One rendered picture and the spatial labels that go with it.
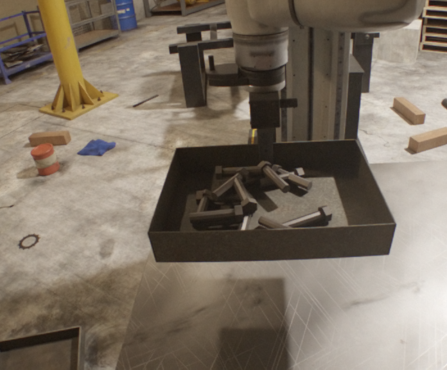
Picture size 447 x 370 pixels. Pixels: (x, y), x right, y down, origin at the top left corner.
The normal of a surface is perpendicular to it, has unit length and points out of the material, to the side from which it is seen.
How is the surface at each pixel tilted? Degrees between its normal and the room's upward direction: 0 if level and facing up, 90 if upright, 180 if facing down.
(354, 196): 0
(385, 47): 90
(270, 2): 97
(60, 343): 0
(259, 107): 90
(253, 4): 94
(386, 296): 0
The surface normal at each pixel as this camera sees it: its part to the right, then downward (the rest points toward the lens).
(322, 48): -0.11, 0.55
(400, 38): -0.50, 0.51
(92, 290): -0.09, -0.84
